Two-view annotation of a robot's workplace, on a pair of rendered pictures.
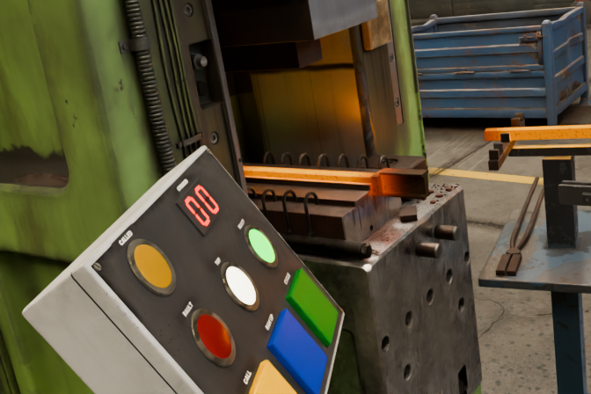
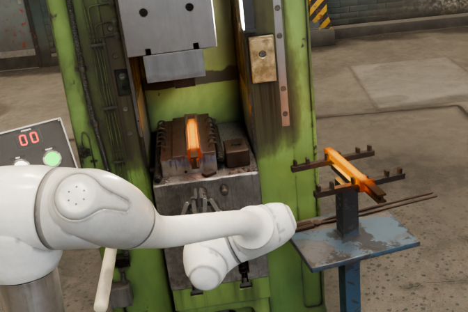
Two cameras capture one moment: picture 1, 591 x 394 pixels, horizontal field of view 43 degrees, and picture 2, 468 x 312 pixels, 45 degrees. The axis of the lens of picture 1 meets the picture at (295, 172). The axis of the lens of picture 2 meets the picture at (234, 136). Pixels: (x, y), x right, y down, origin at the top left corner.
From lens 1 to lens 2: 1.68 m
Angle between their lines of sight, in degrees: 46
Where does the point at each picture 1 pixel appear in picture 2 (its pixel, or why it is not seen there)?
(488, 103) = not seen: outside the picture
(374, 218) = (189, 168)
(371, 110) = (255, 114)
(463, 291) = not seen: hidden behind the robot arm
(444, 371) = not seen: hidden behind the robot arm
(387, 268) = (169, 191)
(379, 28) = (262, 73)
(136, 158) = (79, 109)
